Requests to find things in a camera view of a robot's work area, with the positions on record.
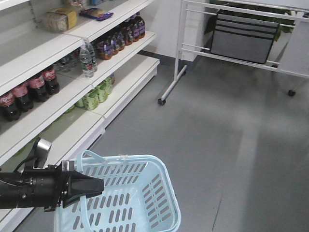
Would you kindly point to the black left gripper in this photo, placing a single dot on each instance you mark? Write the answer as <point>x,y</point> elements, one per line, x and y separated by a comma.
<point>57,185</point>

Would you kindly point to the water bottle green label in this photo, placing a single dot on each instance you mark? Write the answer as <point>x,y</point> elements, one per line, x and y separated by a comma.
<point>86,61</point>
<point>92,54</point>

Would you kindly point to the white store shelving unit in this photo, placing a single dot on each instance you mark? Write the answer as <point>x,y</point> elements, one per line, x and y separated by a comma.
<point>27,48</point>

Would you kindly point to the grey black storage box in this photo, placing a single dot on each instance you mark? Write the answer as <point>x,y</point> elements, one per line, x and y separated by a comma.
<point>243,38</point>

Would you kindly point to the coca cola bottle red label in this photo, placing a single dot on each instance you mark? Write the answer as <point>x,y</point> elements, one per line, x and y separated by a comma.
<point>51,83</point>
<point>8,107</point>
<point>22,98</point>
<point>37,88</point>

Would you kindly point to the blue snack bag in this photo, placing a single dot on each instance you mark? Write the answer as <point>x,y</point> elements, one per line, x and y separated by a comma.
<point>96,14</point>

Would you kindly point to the white wheeled metal rack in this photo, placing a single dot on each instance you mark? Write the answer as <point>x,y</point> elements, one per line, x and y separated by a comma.
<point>290,50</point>

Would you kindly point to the clear biscuit box yellow label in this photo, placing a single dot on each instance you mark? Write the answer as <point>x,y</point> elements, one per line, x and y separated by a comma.
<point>60,20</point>

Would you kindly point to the light blue plastic basket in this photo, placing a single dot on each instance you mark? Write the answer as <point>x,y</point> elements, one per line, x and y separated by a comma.
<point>138,197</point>

